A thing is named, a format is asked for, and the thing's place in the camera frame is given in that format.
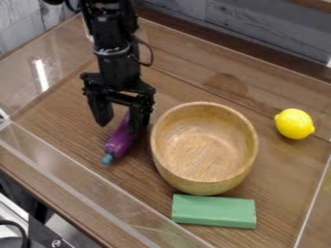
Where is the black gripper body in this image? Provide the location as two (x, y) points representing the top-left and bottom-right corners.
(80, 47), (154, 108)

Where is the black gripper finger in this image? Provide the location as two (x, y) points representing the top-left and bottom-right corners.
(129, 103), (150, 134)
(88, 95), (113, 127)

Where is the purple toy eggplant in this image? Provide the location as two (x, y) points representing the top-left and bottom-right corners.
(102, 113), (137, 166)

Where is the brown wooden bowl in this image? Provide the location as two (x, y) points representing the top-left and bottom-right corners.
(149, 102), (258, 196)

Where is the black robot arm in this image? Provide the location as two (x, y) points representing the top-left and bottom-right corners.
(41, 0), (154, 133)

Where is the green rectangular block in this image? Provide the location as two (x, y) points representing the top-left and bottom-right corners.
(172, 194), (257, 229)

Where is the yellow lemon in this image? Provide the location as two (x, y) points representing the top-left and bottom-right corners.
(273, 108), (315, 140)

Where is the black equipment at table edge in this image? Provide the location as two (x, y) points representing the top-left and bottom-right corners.
(0, 220), (65, 248)

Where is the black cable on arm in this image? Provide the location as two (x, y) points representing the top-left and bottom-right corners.
(129, 37), (154, 68)

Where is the clear acrylic corner bracket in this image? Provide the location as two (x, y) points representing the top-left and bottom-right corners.
(82, 20), (94, 43)

